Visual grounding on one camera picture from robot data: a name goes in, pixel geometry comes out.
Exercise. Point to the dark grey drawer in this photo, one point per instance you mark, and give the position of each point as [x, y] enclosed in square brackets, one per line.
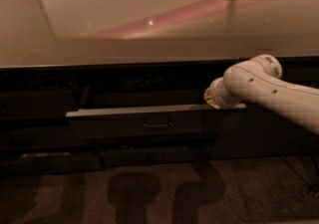
[154, 155]
[106, 115]
[40, 137]
[74, 162]
[35, 104]

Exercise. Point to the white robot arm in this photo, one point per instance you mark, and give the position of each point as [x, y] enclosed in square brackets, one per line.
[258, 81]

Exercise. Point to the dark grey cabinet door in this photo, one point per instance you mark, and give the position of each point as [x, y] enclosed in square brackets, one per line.
[255, 131]

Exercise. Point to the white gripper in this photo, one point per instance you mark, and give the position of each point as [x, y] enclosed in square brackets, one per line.
[213, 96]

